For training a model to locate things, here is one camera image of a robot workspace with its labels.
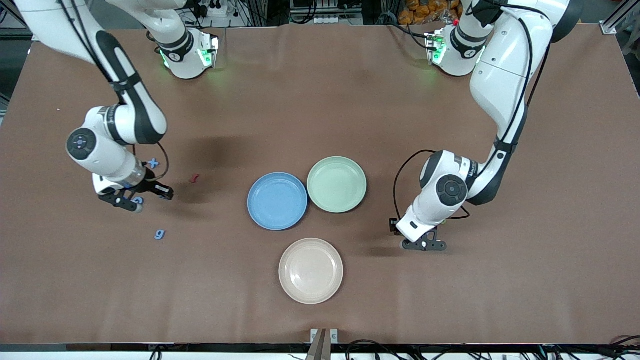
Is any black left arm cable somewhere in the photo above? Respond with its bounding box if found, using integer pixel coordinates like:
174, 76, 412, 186
393, 10, 553, 222

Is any brown table mat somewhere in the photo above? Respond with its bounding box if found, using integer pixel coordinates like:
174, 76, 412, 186
0, 22, 640, 346

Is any orange bag pile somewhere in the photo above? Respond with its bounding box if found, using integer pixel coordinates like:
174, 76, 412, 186
398, 0, 463, 26

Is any blue plate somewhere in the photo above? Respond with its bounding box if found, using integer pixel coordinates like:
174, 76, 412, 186
247, 172, 309, 231

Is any metal table bracket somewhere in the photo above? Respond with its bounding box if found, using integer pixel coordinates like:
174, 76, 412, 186
310, 328, 339, 360

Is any beige plate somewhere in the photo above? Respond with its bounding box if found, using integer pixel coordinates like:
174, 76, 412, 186
278, 237, 344, 305

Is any green plate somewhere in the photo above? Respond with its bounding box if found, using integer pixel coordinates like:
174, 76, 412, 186
306, 156, 368, 214

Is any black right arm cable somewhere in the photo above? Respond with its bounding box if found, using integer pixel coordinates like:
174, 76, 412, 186
59, 0, 171, 182

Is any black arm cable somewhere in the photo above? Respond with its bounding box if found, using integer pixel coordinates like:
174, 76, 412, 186
59, 0, 171, 182
393, 10, 553, 222

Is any aluminium frame post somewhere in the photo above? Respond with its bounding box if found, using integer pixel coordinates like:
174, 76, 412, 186
600, 0, 640, 36

